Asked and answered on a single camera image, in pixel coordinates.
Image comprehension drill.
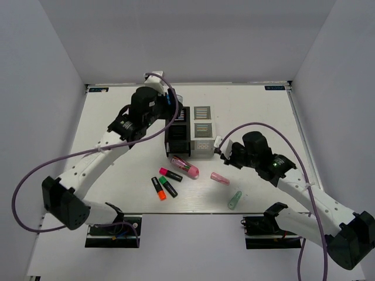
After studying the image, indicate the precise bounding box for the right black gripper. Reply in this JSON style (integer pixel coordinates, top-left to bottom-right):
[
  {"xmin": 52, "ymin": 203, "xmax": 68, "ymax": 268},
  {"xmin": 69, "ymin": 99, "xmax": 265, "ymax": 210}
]
[{"xmin": 220, "ymin": 143, "xmax": 258, "ymax": 170}]

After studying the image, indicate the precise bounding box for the blue glue jar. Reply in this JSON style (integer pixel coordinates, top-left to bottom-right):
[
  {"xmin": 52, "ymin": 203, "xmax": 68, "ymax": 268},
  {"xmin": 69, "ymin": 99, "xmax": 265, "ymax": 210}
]
[{"xmin": 165, "ymin": 88, "xmax": 183, "ymax": 111}]

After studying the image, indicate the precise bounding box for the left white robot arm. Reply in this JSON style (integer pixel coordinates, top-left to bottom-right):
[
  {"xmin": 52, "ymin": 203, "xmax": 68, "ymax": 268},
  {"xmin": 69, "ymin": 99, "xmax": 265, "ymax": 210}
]
[{"xmin": 42, "ymin": 86, "xmax": 183, "ymax": 234}]

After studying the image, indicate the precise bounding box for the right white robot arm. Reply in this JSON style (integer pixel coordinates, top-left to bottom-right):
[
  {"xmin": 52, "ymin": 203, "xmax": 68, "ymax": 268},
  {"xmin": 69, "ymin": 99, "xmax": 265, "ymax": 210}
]
[{"xmin": 216, "ymin": 131, "xmax": 374, "ymax": 270}]

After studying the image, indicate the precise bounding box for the black mesh organizer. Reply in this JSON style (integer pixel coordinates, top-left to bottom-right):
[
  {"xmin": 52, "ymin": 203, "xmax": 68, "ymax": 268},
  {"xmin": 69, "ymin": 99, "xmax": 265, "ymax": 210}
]
[{"xmin": 164, "ymin": 107, "xmax": 191, "ymax": 157}]

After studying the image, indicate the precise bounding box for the white mesh organizer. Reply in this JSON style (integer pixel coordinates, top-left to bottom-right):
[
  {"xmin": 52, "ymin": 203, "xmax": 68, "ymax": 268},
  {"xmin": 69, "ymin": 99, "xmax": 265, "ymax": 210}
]
[{"xmin": 190, "ymin": 105, "xmax": 217, "ymax": 159}]

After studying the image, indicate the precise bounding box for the pink transparent tube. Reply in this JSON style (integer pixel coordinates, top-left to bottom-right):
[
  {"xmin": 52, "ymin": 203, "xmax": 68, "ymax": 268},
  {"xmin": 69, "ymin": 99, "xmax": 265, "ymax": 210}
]
[{"xmin": 210, "ymin": 172, "xmax": 230, "ymax": 186}]

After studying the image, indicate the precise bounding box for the green transparent tube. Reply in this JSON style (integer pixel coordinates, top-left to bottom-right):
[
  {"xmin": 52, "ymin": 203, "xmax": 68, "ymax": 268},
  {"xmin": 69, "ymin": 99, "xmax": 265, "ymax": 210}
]
[{"xmin": 227, "ymin": 190, "xmax": 242, "ymax": 210}]

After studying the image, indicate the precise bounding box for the pink capped black highlighter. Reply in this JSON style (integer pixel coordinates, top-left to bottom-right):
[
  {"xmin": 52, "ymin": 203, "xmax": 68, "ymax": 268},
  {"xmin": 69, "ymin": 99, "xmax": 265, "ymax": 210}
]
[{"xmin": 159, "ymin": 167, "xmax": 183, "ymax": 182}]

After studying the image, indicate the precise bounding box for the pink tube with pins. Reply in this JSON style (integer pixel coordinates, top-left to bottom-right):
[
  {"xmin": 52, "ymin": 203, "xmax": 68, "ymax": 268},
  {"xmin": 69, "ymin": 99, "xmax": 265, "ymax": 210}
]
[{"xmin": 170, "ymin": 156, "xmax": 200, "ymax": 179}]

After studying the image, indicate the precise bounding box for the right blue corner label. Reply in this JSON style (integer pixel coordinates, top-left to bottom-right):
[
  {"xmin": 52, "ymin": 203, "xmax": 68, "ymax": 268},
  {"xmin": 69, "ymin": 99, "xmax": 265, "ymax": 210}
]
[{"xmin": 264, "ymin": 85, "xmax": 285, "ymax": 91}]

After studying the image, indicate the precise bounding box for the blue corner label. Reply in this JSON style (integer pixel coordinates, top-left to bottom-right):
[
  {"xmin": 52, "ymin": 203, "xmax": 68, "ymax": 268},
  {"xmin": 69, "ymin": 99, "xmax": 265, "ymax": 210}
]
[
  {"xmin": 264, "ymin": 85, "xmax": 285, "ymax": 91},
  {"xmin": 88, "ymin": 87, "xmax": 109, "ymax": 92}
]

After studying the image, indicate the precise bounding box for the green capped black highlighter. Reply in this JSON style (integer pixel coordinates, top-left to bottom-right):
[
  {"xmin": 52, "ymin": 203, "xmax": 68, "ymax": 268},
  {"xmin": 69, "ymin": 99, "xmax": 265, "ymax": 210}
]
[{"xmin": 159, "ymin": 176, "xmax": 178, "ymax": 198}]

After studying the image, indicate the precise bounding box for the left blue corner label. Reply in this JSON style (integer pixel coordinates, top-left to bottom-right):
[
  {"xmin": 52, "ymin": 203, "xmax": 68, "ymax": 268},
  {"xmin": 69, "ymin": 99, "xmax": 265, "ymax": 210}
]
[{"xmin": 88, "ymin": 87, "xmax": 109, "ymax": 92}]

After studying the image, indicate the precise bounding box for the orange capped black highlighter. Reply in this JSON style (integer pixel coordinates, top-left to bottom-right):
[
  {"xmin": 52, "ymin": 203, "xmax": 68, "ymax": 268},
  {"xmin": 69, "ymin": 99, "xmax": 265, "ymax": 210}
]
[{"xmin": 151, "ymin": 177, "xmax": 166, "ymax": 201}]

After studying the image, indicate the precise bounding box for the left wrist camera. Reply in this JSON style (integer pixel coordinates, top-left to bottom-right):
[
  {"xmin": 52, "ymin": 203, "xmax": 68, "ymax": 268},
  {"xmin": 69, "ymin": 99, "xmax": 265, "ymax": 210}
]
[{"xmin": 144, "ymin": 71, "xmax": 165, "ymax": 95}]

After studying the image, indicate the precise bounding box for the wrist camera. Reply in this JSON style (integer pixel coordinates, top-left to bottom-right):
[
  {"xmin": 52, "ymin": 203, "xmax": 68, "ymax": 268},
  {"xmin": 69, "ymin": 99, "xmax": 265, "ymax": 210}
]
[
  {"xmin": 213, "ymin": 135, "xmax": 231, "ymax": 159},
  {"xmin": 144, "ymin": 71, "xmax": 165, "ymax": 95}
]

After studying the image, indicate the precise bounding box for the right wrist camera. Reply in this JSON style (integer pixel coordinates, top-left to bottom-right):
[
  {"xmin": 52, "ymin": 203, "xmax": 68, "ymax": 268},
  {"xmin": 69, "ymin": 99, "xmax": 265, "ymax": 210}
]
[{"xmin": 213, "ymin": 135, "xmax": 231, "ymax": 159}]

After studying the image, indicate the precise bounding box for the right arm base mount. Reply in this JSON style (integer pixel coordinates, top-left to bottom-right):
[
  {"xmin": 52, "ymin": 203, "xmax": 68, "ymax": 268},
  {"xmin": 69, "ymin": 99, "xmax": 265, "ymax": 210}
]
[{"xmin": 241, "ymin": 203, "xmax": 301, "ymax": 250}]

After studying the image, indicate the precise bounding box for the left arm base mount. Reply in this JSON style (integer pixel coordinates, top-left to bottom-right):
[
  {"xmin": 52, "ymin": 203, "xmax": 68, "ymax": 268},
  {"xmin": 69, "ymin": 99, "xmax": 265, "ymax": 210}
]
[{"xmin": 85, "ymin": 203, "xmax": 142, "ymax": 249}]

